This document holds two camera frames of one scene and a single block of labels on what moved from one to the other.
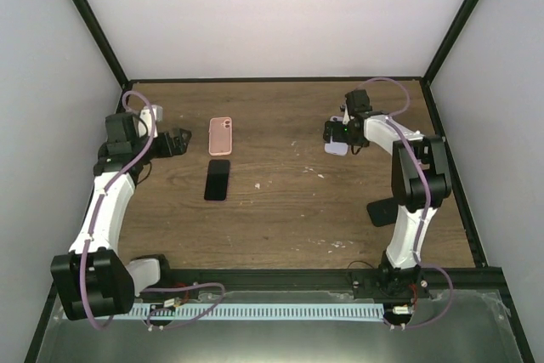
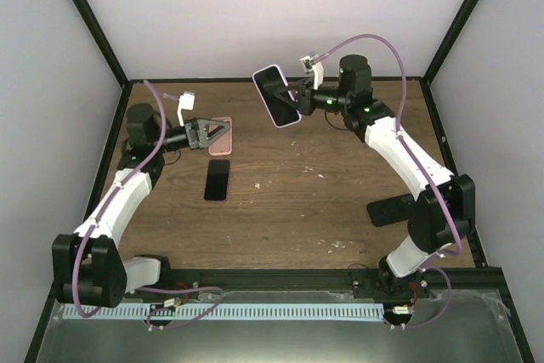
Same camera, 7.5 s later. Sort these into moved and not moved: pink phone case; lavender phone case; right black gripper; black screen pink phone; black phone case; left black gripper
Moved: right black gripper; left black gripper; lavender phone case
Not moved: pink phone case; black phone case; black screen pink phone
